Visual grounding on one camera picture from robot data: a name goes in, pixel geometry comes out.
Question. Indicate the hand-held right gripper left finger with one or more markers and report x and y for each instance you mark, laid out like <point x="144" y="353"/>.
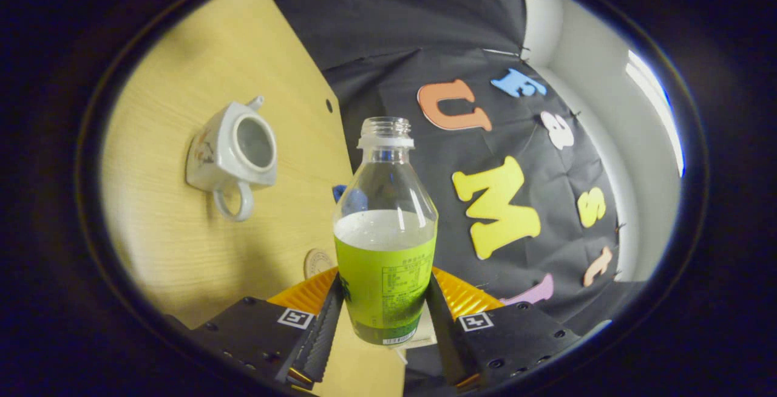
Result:
<point x="325" y="336"/>

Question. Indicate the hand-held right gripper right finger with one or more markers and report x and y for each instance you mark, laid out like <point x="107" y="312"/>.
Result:
<point x="446" y="342"/>

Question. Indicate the round brown coaster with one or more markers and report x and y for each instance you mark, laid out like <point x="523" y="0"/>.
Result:
<point x="315" y="263"/>

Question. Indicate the green label water bottle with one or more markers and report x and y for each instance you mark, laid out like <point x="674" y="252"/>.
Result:
<point x="385" y="275"/>

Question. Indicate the white teacup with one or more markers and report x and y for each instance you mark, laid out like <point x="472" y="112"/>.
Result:
<point x="212" y="148"/>

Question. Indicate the black backdrop cloth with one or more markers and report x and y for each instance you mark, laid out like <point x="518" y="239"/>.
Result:
<point x="437" y="39"/>

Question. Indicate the blue folded towel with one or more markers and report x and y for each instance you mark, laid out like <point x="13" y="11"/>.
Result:
<point x="341" y="193"/>

